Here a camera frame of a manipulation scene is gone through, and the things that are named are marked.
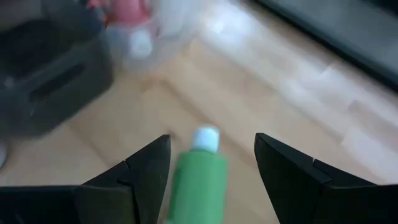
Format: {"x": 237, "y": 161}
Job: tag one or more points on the clear plastic bin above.
{"x": 174, "y": 53}

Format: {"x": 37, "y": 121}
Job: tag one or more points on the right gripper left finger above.
{"x": 124, "y": 193}

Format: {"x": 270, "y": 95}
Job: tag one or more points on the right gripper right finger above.
{"x": 311, "y": 193}

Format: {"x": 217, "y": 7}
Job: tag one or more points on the dark grey plastic bin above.
{"x": 46, "y": 77}

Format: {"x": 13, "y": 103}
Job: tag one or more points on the green paint bottle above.
{"x": 199, "y": 186}

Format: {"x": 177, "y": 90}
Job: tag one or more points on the red paint bottle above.
{"x": 127, "y": 11}

